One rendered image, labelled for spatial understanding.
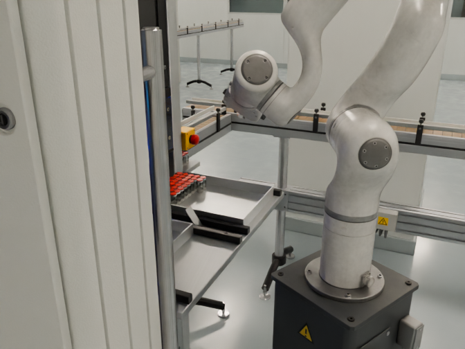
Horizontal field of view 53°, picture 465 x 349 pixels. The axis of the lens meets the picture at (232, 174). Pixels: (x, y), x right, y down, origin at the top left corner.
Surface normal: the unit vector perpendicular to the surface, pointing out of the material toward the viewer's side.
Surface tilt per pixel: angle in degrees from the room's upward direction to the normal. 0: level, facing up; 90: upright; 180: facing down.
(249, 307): 0
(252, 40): 90
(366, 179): 127
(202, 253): 0
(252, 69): 63
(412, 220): 90
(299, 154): 90
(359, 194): 109
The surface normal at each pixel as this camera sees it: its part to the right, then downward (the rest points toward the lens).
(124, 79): 0.96, 0.11
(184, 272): 0.00, -0.93
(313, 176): -0.40, 0.34
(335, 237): -0.69, 0.26
